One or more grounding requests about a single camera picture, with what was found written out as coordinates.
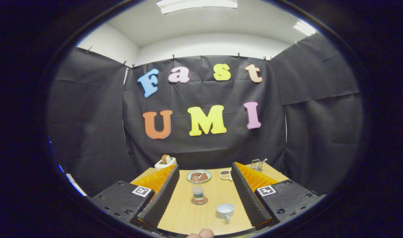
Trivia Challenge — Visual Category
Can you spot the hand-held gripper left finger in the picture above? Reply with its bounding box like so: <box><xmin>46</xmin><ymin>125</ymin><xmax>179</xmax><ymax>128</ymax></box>
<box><xmin>89</xmin><ymin>164</ymin><xmax>180</xmax><ymax>230</ymax></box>

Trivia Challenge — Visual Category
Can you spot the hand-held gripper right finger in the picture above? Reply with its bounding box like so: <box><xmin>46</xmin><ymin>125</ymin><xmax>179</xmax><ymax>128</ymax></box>
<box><xmin>231</xmin><ymin>162</ymin><xmax>328</xmax><ymax>231</ymax></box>

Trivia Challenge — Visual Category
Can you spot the white cup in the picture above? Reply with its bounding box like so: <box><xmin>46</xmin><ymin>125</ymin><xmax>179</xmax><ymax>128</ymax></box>
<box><xmin>216</xmin><ymin>203</ymin><xmax>235</xmax><ymax>224</ymax></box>

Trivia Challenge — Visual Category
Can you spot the clear juice bottle red ring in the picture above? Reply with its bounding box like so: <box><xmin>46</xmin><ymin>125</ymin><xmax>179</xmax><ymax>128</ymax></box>
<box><xmin>191</xmin><ymin>180</ymin><xmax>207</xmax><ymax>205</ymax></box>

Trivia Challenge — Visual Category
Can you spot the wooden table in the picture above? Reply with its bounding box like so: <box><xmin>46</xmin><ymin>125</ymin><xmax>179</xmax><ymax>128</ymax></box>
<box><xmin>130</xmin><ymin>163</ymin><xmax>290</xmax><ymax>236</ymax></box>

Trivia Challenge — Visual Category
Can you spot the white toaster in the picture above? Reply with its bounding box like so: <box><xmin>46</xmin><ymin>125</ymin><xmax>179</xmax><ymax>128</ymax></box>
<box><xmin>154</xmin><ymin>157</ymin><xmax>177</xmax><ymax>171</ymax></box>

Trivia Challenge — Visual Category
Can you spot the pale green plate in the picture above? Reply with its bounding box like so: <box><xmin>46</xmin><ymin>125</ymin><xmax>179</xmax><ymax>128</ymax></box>
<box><xmin>186</xmin><ymin>170</ymin><xmax>212</xmax><ymax>183</ymax></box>

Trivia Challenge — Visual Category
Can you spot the black backdrop cloth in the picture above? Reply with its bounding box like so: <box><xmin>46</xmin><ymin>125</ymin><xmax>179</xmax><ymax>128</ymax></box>
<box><xmin>48</xmin><ymin>33</ymin><xmax>364</xmax><ymax>197</ymax></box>

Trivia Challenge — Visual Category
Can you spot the small ceiling light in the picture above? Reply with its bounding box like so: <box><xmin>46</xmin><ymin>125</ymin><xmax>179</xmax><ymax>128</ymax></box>
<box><xmin>293</xmin><ymin>20</ymin><xmax>317</xmax><ymax>36</ymax></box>

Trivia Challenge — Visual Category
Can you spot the large ceiling light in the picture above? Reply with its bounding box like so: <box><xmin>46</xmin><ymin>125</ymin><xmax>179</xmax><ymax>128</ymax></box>
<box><xmin>156</xmin><ymin>0</ymin><xmax>238</xmax><ymax>14</ymax></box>

